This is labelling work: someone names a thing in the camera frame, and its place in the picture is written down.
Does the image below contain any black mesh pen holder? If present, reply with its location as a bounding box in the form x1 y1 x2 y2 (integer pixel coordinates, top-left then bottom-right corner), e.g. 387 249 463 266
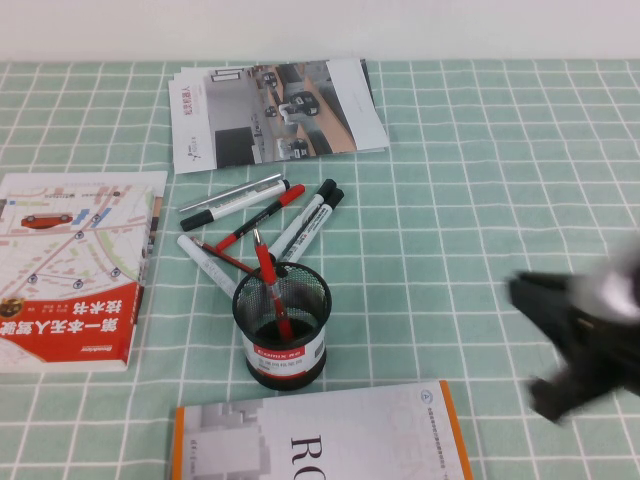
232 262 333 391

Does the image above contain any red pencil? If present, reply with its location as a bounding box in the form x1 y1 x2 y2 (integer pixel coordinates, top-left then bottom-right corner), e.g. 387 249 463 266
189 236 261 276

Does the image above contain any red ballpoint pen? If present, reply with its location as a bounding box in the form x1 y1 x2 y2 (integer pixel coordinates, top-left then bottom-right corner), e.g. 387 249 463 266
251 227 296 343

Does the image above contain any white capped pen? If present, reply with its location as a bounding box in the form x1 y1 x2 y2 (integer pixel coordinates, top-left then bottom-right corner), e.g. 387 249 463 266
176 234 240 301

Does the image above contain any silver pen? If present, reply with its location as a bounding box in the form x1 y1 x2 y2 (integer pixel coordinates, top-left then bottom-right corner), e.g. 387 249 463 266
178 172 284 213

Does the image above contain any white book with orange edge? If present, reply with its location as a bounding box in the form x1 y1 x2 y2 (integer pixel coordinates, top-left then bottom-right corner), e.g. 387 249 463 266
169 379 475 480

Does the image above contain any photo cover brochure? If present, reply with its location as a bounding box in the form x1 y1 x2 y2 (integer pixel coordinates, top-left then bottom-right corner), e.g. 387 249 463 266
168 58 374 175

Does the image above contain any red and black pen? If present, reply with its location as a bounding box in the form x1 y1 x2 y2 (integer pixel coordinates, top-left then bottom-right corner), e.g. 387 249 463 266
215 183 307 251

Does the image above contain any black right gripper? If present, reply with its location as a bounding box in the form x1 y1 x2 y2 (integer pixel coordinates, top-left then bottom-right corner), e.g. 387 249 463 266
505 271 640 426

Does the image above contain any white marker with two black caps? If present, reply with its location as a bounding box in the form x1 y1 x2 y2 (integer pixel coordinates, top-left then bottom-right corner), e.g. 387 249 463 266
179 178 292 232

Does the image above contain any red map cover book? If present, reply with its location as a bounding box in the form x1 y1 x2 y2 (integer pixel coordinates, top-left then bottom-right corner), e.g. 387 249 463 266
0 171 169 374

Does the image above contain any white marker with black cap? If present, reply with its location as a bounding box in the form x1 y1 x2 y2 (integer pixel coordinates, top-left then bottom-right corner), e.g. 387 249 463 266
267 178 338 262
279 187 346 265

